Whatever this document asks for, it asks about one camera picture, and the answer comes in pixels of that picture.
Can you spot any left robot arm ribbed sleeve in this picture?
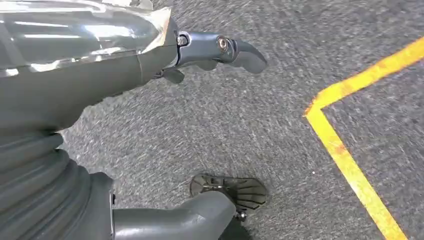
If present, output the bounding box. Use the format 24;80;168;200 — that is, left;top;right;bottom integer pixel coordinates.
0;130;92;240

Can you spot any yellow floor tape square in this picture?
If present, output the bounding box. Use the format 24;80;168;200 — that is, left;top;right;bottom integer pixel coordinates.
303;36;424;240

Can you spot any black robot foot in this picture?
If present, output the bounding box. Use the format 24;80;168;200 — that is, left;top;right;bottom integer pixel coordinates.
189;173;269;222

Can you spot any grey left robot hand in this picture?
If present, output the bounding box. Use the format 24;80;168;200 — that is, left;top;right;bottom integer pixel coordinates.
0;0;269;240

